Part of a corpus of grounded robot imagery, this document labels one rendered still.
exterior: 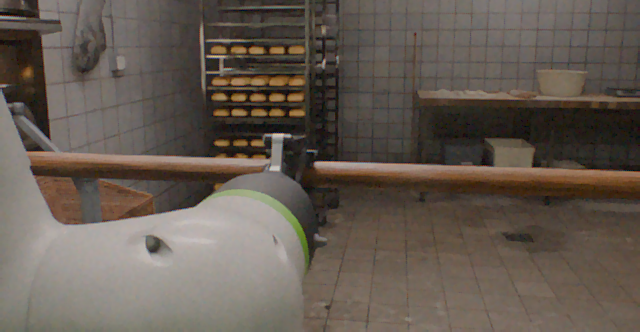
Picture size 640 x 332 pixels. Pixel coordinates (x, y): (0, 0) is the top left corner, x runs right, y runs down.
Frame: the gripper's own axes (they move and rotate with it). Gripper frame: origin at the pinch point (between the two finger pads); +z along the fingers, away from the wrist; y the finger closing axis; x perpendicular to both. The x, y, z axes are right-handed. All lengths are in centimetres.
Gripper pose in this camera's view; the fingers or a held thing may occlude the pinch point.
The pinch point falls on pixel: (301, 173)
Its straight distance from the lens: 64.0
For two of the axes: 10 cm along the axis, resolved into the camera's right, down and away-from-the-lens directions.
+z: 1.3, -1.8, 9.7
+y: 0.0, 9.8, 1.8
